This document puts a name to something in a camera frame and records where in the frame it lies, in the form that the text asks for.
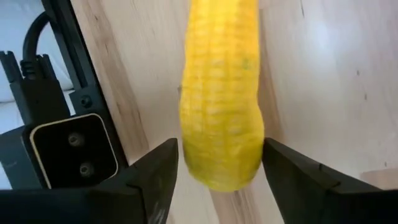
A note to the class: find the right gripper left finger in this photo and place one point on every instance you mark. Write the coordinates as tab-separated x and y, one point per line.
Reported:
109	205

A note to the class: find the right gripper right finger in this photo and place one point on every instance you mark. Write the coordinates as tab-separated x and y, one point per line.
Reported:
317	199

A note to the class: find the yellow corn cob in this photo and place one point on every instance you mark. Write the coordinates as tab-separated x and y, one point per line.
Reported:
222	93

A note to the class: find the black table-level camera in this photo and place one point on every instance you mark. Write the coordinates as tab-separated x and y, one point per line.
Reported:
71	152

